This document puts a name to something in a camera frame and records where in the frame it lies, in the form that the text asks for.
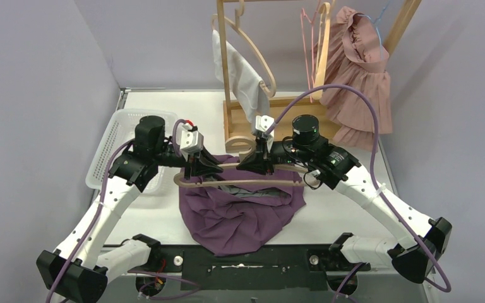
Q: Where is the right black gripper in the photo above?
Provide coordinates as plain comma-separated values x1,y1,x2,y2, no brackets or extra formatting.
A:
236,136,311,175

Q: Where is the purple garment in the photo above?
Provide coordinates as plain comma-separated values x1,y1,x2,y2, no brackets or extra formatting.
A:
177,155,307,258

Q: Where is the white skirt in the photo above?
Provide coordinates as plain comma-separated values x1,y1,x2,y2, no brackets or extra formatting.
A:
226,42,275,126

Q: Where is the pink garment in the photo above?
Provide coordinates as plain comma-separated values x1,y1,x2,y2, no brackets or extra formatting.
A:
320,6,393,150

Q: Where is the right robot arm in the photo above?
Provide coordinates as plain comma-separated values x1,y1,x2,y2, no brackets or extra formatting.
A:
237,114,452,284

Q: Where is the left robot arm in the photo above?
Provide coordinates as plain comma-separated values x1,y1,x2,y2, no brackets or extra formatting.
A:
36,116,222,302

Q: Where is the wooden hanger rack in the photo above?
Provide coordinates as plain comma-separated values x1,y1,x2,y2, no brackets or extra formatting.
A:
211,0,421,152

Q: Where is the thick wooden hanger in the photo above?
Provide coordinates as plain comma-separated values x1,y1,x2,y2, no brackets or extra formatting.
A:
312,0,336,88

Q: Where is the white plastic basket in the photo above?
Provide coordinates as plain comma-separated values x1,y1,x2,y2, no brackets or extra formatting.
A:
85,109,180,196

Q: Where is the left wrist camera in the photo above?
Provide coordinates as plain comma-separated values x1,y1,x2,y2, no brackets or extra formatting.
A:
179,126,204,155

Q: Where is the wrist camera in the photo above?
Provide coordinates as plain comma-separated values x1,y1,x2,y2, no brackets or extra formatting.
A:
253,115,275,138
179,126,204,155

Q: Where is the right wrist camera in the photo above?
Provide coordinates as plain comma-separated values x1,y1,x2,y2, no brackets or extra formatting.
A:
253,115,275,138

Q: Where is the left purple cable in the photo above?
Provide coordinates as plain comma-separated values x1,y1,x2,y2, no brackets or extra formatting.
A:
45,119,201,303

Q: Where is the purple cable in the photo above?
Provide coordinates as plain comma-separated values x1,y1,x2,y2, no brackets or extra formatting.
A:
45,119,201,303
265,84,453,303

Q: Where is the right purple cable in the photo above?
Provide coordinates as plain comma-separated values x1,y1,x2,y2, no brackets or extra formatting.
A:
265,84,453,303

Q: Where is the pink wire hanger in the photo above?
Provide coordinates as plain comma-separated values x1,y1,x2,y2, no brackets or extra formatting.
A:
300,1,328,90

